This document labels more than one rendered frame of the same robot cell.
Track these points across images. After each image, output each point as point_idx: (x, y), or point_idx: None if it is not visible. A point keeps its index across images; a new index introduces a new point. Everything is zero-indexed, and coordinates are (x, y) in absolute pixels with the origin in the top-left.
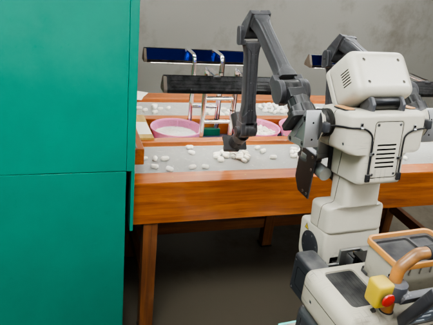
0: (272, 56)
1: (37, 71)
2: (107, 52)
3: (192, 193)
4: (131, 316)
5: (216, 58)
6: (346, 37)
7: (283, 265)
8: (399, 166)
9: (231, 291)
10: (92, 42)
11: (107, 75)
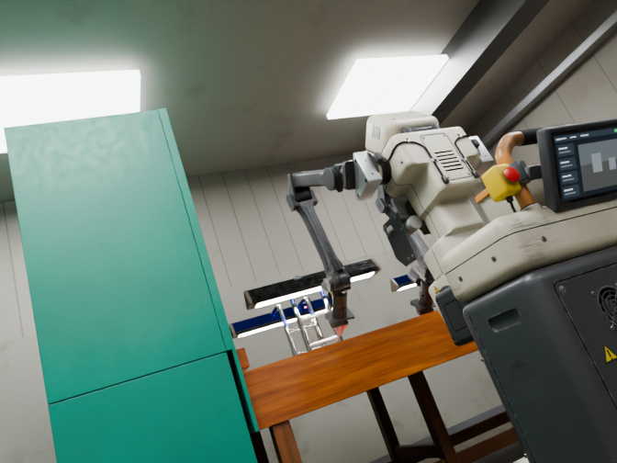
0: (316, 175)
1: (106, 266)
2: (171, 233)
3: (314, 367)
4: None
5: (303, 310)
6: None
7: None
8: (469, 165)
9: None
10: (154, 229)
11: (176, 254)
